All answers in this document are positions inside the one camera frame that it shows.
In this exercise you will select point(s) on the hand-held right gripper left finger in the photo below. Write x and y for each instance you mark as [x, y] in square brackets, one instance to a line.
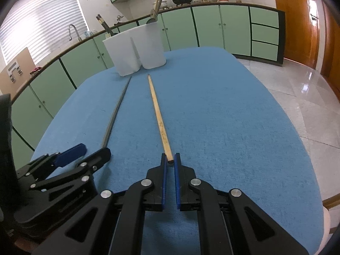
[164, 186]

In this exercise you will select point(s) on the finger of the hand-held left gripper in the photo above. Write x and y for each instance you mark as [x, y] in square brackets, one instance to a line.
[98, 158]
[71, 152]

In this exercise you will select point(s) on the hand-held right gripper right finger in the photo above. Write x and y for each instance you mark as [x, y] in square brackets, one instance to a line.
[177, 188]

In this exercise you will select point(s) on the grey chopstick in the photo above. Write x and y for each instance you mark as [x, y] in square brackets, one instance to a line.
[161, 1]
[117, 111]

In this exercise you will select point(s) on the light wooden chopstick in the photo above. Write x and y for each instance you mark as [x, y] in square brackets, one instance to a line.
[157, 4]
[159, 117]

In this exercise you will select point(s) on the white plastic utensil holder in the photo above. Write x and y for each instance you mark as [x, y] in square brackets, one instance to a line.
[151, 47]

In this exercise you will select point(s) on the black chopstick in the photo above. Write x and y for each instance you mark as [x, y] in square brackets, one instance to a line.
[105, 27]
[108, 26]

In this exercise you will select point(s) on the silver metal fork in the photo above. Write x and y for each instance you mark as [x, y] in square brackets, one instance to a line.
[153, 12]

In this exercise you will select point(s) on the blue tablecloth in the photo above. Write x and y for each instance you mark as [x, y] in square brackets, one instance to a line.
[212, 111]

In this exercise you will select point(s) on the red cloth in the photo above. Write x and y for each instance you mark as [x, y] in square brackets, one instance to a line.
[35, 70]

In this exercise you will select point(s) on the brown cardboard box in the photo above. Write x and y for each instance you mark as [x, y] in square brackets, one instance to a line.
[18, 69]

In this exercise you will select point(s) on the metal kitchen faucet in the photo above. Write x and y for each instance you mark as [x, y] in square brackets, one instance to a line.
[73, 30]

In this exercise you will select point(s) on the white window blinds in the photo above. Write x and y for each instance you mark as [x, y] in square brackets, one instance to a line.
[39, 18]

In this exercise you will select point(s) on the small metal kettle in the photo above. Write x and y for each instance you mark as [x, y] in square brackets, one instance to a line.
[119, 18]

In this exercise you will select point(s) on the row of green kitchen cabinets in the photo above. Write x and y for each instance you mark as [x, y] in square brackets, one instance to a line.
[207, 24]

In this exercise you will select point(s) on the white cooking pot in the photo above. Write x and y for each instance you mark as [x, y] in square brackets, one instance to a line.
[164, 4]

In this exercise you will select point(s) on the black wok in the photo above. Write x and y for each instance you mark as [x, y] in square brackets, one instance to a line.
[182, 0]

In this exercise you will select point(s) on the wooden door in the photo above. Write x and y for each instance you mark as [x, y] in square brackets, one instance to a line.
[297, 18]

